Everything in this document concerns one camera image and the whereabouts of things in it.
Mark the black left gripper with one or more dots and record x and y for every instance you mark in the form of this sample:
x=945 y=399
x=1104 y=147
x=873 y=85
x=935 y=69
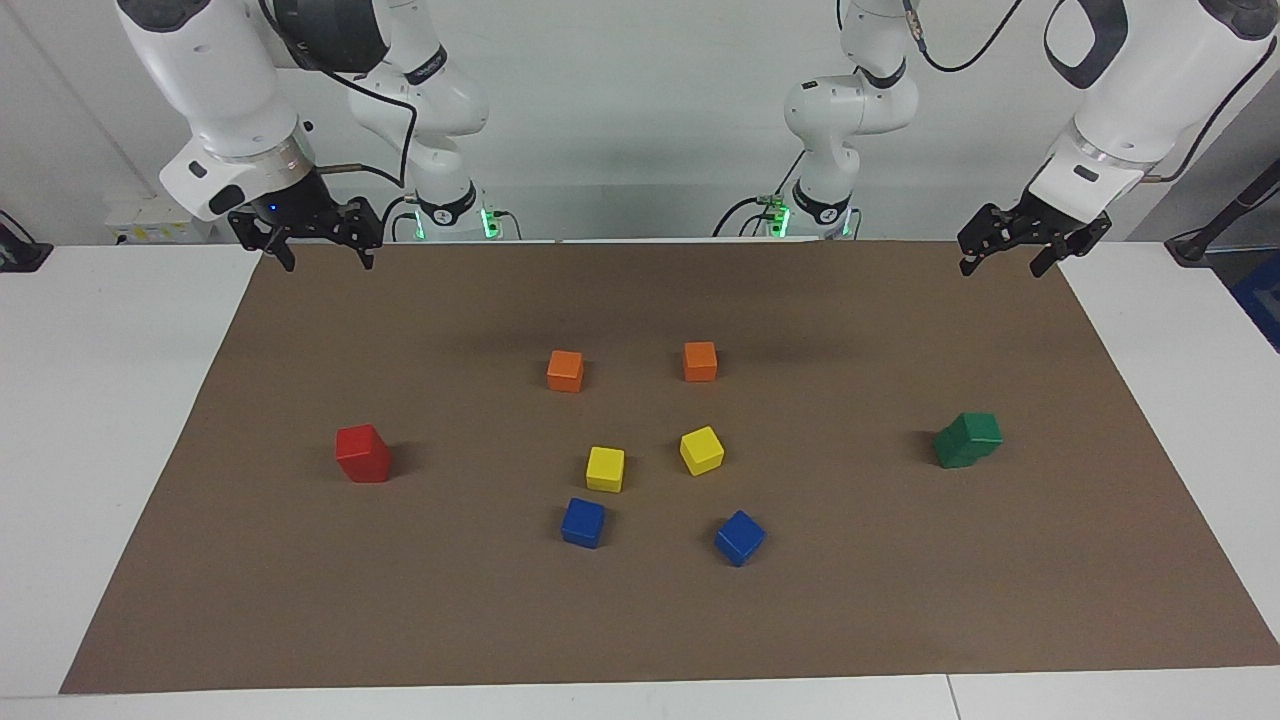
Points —
x=1040 y=222

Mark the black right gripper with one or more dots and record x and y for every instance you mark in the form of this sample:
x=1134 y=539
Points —
x=300 y=210

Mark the green wooden block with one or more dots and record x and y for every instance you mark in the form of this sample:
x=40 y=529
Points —
x=955 y=455
x=980 y=430

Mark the red wooden block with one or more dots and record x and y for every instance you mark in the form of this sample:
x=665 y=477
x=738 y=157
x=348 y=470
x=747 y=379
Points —
x=362 y=440
x=368 y=470

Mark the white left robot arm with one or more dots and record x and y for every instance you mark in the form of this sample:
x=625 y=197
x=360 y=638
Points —
x=1140 y=90

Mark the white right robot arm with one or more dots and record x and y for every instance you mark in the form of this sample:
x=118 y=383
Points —
x=220 y=80

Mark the black tripod stand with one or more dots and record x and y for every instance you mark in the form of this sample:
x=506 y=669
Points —
x=1195 y=245

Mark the blue crate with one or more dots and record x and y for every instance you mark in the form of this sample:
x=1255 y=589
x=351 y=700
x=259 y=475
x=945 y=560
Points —
x=1262 y=300

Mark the orange wooden block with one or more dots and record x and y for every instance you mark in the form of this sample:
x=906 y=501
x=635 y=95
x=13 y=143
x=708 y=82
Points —
x=565 y=371
x=700 y=361

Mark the black clamp base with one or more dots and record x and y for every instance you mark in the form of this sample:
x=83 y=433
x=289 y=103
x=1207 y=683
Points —
x=20 y=255

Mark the yellow wooden block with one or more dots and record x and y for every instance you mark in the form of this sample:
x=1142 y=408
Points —
x=605 y=469
x=702 y=450

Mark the blue wooden block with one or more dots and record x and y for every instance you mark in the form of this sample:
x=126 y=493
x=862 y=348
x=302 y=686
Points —
x=583 y=522
x=740 y=538

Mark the brown paper table mat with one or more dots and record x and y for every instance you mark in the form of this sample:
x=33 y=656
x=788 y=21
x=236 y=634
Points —
x=640 y=620

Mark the white wall socket box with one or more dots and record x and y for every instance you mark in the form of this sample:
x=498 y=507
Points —
x=140 y=225

